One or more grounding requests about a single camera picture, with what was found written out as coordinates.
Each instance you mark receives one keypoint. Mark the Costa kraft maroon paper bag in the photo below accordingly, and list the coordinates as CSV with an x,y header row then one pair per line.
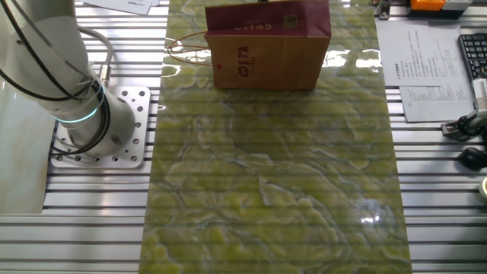
x,y
266,64

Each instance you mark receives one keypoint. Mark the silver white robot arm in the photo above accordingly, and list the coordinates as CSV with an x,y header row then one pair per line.
x,y
45,68

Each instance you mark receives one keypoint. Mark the green marble pattern mat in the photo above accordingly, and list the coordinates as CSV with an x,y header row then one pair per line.
x,y
266,190

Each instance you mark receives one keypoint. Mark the plain white paper sheet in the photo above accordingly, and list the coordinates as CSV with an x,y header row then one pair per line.
x,y
155,2

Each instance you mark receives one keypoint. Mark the titled instruction paper sheet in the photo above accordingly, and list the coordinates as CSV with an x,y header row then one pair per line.
x,y
121,4
418,53

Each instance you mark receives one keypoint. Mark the orange grey device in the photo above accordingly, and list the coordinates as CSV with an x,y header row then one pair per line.
x,y
426,4

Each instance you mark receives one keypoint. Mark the pale tape roll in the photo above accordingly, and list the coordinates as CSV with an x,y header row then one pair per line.
x,y
484,188

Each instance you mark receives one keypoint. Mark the black keyboard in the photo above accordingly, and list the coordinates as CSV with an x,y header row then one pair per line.
x,y
475,53

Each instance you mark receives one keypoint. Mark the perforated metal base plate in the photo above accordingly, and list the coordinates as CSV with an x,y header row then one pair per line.
x,y
137,125

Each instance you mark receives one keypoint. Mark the small metal bracket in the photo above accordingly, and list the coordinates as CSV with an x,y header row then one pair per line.
x,y
384,9

